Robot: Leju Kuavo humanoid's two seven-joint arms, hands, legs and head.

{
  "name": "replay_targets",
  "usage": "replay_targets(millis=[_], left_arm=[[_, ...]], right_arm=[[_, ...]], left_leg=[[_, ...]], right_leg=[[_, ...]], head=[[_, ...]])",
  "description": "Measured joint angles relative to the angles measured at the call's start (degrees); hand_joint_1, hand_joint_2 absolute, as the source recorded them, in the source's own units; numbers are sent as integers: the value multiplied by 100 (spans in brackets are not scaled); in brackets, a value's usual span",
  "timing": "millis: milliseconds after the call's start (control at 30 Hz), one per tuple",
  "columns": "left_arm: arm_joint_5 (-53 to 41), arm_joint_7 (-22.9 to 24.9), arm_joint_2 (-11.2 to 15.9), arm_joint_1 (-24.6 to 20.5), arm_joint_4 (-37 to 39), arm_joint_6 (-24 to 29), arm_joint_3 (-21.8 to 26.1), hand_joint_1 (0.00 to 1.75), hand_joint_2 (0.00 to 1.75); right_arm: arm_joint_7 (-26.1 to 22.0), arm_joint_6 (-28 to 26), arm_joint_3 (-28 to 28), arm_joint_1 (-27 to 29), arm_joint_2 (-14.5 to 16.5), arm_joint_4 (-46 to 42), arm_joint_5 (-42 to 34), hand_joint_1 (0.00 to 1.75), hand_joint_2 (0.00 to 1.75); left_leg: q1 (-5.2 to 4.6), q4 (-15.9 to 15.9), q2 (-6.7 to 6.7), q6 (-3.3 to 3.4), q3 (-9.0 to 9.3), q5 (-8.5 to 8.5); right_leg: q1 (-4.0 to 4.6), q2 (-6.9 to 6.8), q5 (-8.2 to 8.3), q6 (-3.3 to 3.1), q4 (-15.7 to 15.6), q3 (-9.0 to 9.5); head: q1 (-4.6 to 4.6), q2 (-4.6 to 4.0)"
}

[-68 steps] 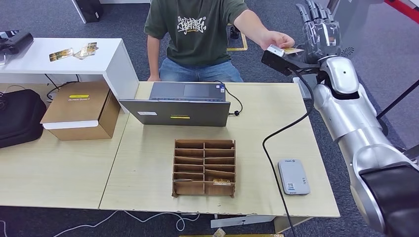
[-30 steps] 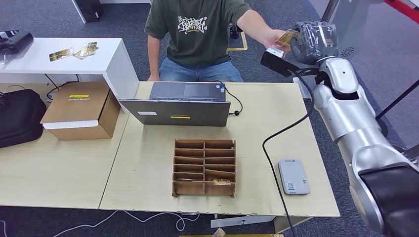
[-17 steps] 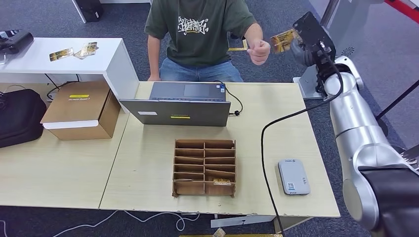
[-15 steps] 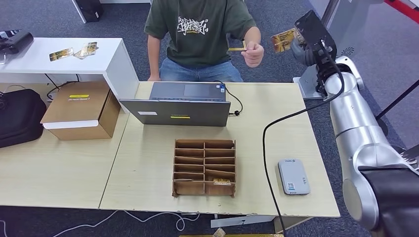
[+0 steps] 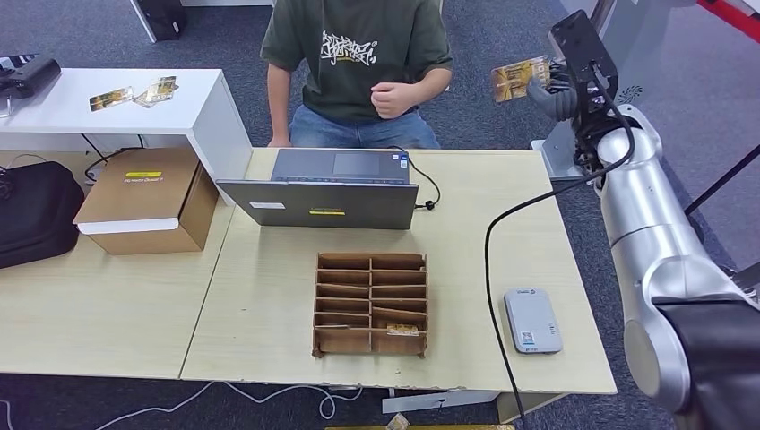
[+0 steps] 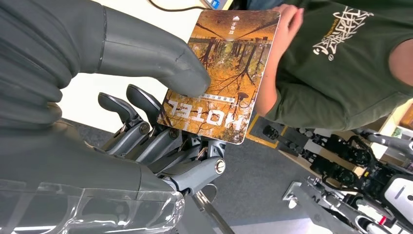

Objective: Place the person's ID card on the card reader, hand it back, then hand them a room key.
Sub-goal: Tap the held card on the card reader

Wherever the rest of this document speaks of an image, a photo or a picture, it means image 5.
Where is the person's left hand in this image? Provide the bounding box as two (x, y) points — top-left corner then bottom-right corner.
(370, 82), (419, 120)

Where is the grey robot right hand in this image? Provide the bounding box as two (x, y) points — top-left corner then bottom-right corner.
(528, 59), (580, 123)

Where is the white card reader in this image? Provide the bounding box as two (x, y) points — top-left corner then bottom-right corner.
(503, 288), (564, 356)

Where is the person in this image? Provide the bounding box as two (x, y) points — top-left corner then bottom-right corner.
(260, 0), (454, 150)

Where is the brown cardboard card organizer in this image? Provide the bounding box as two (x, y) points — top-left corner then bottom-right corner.
(312, 253), (429, 359)

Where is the grey laptop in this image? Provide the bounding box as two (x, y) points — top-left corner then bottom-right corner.
(215, 147), (419, 231)

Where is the white side table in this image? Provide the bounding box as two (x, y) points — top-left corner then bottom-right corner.
(0, 68), (254, 206)

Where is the grey kiosk stand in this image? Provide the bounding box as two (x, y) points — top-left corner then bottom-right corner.
(530, 0), (695, 181)

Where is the chrome stanchion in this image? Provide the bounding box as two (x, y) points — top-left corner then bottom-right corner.
(589, 0), (617, 30)
(729, 261), (760, 297)

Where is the brown cardboard box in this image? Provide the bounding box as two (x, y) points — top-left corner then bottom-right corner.
(72, 147), (220, 256)

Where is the black computer tower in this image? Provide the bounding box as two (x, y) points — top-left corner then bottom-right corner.
(134, 0), (189, 43)

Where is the black stanchion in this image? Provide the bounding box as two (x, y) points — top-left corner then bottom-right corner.
(684, 143), (760, 216)

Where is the white desk panel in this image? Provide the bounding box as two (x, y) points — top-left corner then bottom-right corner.
(127, 0), (159, 44)

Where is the red barrier belt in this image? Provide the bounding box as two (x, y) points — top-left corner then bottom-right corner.
(697, 0), (760, 44)

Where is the black bag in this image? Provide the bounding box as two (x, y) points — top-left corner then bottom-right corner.
(0, 161), (86, 271)

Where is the black device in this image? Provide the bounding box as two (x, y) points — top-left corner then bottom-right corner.
(0, 54), (63, 99)

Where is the wooden desk leg panel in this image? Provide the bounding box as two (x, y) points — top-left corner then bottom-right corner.
(497, 391), (566, 424)

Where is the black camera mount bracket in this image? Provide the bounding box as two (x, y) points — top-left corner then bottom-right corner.
(548, 10), (620, 173)

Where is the black laptop cable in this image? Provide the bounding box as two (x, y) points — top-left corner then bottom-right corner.
(388, 145), (443, 211)

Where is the black power cable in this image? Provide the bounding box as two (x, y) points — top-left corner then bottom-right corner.
(81, 134), (145, 184)

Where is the white floor cable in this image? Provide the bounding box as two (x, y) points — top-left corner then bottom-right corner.
(89, 381), (363, 430)

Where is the white metal bracket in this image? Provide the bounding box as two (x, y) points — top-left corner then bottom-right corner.
(381, 390), (501, 416)

